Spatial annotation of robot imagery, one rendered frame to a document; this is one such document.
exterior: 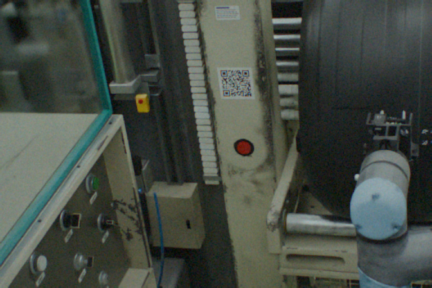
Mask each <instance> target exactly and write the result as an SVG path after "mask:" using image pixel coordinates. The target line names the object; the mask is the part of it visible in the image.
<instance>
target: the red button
mask: <svg viewBox="0 0 432 288"><path fill-rule="evenodd" d="M237 149H238V151H239V152H240V153H241V154H248V153H249V152H250V150H251V146H250V144H249V143H247V142H245V141H243V142H240V143H239V144H238V147H237Z"/></svg>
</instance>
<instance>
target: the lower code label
mask: <svg viewBox="0 0 432 288"><path fill-rule="evenodd" d="M217 72H218V78H219V88H220V97H221V99H255V94H254V87H253V75H252V69H251V67H217Z"/></svg>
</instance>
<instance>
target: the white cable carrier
mask: <svg viewBox="0 0 432 288"><path fill-rule="evenodd" d="M178 3H180V4H179V5H178V8H179V10H180V12H179V16H180V17H182V18H181V24H183V25H182V27H181V29H182V31H183V39H185V40H184V46H186V47H185V49H184V50H185V52H186V53H187V54H186V59H189V60H188V62H187V63H188V66H189V68H188V71H189V73H190V79H191V82H190V85H191V86H192V93H193V95H192V98H193V99H194V101H193V104H194V105H195V107H194V111H195V112H196V113H195V117H196V118H197V119H196V123H197V124H198V125H197V130H198V131H199V132H198V137H200V138H199V143H201V144H200V149H201V155H202V160H203V162H202V165H203V166H204V169H203V170H204V173H205V174H204V176H220V177H221V170H220V165H219V155H218V150H217V142H216V137H215V128H214V122H213V113H212V103H211V98H210V90H209V85H208V76H207V71H206V63H205V57H204V48H203V40H202V35H201V25H200V20H199V11H198V6H197V1H178ZM205 183H206V184H209V185H219V181H205Z"/></svg>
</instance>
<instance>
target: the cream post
mask: <svg viewBox="0 0 432 288"><path fill-rule="evenodd" d="M197 6H198V11H199V20H200V25H201V35H202V43H203V48H204V57H205V63H206V71H207V76H208V85H209V90H210V98H211V107H212V113H213V122H214V128H215V137H216V142H217V150H218V155H219V165H220V174H221V178H222V185H223V190H224V202H225V207H226V215H227V221H228V229H229V239H230V244H231V252H232V253H233V261H234V267H235V276H236V281H237V288H297V281H296V276H293V275H283V274H280V270H279V268H280V266H279V261H278V255H277V254H271V253H270V252H269V246H268V239H267V228H266V217H267V214H268V211H269V208H270V205H271V202H272V200H273V196H274V194H275V190H276V189H277V188H278V185H279V182H280V179H281V177H282V174H283V171H284V167H285V164H286V161H285V147H284V134H283V127H282V112H281V105H280V92H279V84H278V77H277V70H276V56H275V42H274V35H273V21H272V13H271V0H197ZM215 6H239V11H240V19H230V20H216V14H215ZM217 68H251V69H252V75H253V87H254V94H255V99H221V94H220V88H219V78H218V72H217ZM243 141H245V142H247V143H249V144H250V146H251V150H250V152H249V153H248V154H241V153H240V152H239V151H238V149H237V147H238V144H239V143H240V142H243Z"/></svg>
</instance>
